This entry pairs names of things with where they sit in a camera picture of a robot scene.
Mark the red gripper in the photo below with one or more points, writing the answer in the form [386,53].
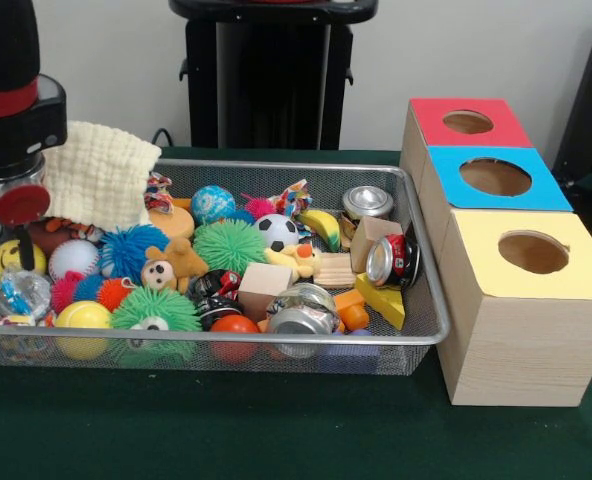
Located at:
[21,205]

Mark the cream yellow cloth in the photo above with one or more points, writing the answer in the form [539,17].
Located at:
[101,175]

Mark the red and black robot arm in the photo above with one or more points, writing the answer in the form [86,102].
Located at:
[16,90]

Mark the clear mesh bin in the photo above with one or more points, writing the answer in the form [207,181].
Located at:
[406,355]

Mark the wooden box with three holes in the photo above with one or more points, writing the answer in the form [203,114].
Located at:
[516,340]

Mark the yellow smiley face ball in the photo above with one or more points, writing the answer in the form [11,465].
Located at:
[4,262]

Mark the crumpled clear plastic bottle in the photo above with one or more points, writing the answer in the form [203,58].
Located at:
[21,295]

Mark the white baseball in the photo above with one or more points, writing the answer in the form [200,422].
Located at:
[74,260]

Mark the plain yellow ball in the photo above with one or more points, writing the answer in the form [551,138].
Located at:
[83,318]

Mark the blue spiky ball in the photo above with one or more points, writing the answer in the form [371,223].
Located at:
[131,250]

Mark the green spiky ball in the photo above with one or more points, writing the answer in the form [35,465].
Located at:
[231,246]
[156,310]

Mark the brown teddy bear toy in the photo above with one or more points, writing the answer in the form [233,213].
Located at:
[176,262]

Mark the orange red ball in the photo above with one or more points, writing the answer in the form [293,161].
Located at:
[234,325]

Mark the black and white soccer ball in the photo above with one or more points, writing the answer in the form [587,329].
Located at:
[278,232]

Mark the crushed silver can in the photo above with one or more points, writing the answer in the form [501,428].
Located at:
[301,312]

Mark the dark green table cloth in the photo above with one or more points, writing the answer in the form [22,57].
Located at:
[276,430]

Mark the yellow wedge block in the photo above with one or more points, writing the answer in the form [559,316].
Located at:
[384,300]

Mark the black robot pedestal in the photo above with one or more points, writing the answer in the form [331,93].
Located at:
[266,80]

